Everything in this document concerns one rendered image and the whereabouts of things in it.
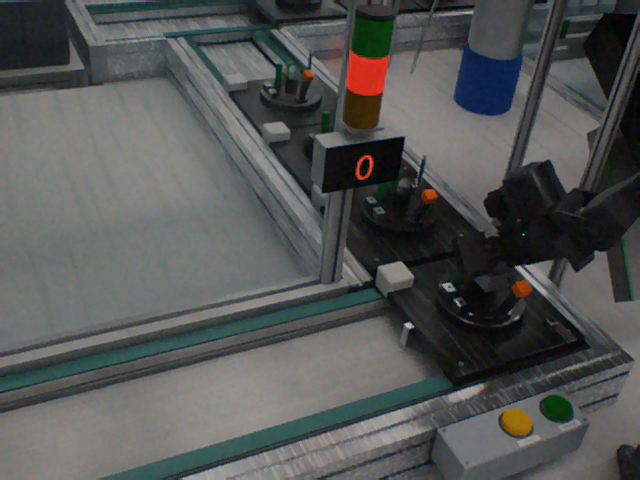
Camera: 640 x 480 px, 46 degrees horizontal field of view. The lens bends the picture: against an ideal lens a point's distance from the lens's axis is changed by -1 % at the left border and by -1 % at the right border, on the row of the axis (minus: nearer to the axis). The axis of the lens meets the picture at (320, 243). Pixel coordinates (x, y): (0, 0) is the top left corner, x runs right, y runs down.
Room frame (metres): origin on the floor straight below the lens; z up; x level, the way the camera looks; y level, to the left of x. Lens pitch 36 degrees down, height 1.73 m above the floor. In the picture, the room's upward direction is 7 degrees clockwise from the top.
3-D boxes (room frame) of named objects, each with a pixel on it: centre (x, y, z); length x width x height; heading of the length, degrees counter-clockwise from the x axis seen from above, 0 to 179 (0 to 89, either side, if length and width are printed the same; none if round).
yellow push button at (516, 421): (0.69, -0.29, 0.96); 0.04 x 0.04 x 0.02
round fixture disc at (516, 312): (0.92, -0.26, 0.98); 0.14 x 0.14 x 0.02
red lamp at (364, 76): (0.93, -0.03, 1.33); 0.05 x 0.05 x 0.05
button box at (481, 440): (0.69, -0.29, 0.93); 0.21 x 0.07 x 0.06; 119
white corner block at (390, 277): (0.96, -0.12, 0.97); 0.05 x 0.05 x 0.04; 29
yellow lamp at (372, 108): (0.93, -0.03, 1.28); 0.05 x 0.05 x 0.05
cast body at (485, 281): (0.93, -0.25, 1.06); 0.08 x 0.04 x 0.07; 29
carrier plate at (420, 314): (0.92, -0.26, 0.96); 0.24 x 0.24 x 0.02; 29
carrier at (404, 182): (1.14, -0.13, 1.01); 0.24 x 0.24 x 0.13; 29
